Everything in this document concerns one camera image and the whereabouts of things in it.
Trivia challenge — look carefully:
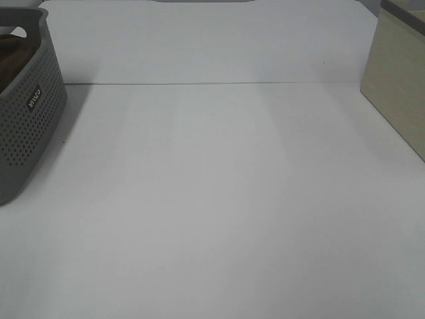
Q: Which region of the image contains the brown towel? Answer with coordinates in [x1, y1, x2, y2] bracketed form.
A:
[1, 34, 40, 92]

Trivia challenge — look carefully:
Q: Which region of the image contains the grey perforated plastic basket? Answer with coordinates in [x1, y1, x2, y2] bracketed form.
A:
[1, 7, 67, 204]

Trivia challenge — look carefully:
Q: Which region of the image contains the beige fabric storage box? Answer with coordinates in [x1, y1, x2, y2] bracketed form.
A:
[360, 1, 424, 158]

